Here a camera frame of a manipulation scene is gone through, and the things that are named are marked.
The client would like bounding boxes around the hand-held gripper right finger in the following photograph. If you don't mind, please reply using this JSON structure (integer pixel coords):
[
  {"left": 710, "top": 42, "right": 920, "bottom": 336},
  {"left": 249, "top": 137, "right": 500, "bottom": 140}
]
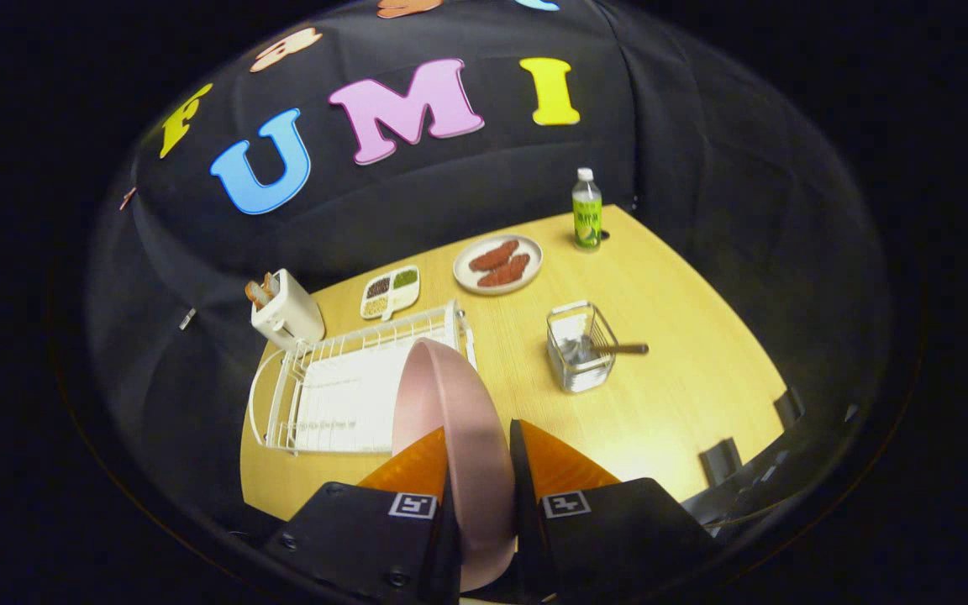
[{"left": 508, "top": 418, "right": 724, "bottom": 605}]

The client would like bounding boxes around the pink plate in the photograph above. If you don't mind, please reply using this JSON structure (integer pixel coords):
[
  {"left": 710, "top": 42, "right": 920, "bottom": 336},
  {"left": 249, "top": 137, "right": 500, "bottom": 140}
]
[{"left": 391, "top": 338, "right": 518, "bottom": 593}]

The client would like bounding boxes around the white toaster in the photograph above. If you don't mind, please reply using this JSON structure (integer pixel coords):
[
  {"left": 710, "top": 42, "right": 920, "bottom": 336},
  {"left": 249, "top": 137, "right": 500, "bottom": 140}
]
[{"left": 250, "top": 269, "right": 326, "bottom": 350}]

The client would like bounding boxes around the red-brown meat piece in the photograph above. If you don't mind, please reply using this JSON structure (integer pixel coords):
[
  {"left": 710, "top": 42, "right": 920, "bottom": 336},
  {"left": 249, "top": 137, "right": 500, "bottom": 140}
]
[
  {"left": 476, "top": 254, "right": 531, "bottom": 288},
  {"left": 468, "top": 239, "right": 520, "bottom": 271}
]

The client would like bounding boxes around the silver wire basket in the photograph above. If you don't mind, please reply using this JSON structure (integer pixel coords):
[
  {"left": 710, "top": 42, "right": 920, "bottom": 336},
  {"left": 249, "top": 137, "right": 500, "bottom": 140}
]
[{"left": 546, "top": 301, "right": 618, "bottom": 394}]

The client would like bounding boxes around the white wire dish rack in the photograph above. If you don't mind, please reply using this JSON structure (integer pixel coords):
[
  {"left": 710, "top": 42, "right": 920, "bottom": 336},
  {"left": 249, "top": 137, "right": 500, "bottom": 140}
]
[{"left": 247, "top": 300, "right": 478, "bottom": 456}]

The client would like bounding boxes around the green label drink bottle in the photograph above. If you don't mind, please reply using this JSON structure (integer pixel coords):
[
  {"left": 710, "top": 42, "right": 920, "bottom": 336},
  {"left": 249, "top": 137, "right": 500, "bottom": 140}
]
[{"left": 571, "top": 167, "right": 603, "bottom": 252}]

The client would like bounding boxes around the white plate with speckled rim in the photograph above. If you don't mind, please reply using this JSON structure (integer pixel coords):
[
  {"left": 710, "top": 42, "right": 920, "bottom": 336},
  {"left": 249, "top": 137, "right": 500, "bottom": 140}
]
[{"left": 453, "top": 234, "right": 545, "bottom": 296}]

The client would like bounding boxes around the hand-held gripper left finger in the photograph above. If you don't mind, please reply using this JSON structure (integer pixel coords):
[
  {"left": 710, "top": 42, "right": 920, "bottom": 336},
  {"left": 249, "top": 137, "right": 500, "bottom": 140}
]
[{"left": 261, "top": 424, "right": 461, "bottom": 605}]

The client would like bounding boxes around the black backdrop cloth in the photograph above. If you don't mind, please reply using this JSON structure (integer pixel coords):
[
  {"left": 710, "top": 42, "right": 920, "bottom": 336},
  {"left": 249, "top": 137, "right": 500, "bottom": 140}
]
[{"left": 85, "top": 0, "right": 892, "bottom": 539}]

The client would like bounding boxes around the white divided grain tray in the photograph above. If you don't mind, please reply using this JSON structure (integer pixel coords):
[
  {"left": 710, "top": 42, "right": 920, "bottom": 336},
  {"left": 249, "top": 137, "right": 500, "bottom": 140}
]
[{"left": 360, "top": 266, "right": 421, "bottom": 322}]

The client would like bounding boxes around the dark handled metal spoon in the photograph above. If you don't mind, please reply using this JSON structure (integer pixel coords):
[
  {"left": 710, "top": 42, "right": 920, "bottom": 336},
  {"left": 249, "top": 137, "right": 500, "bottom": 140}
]
[{"left": 572, "top": 334, "right": 650, "bottom": 364}]

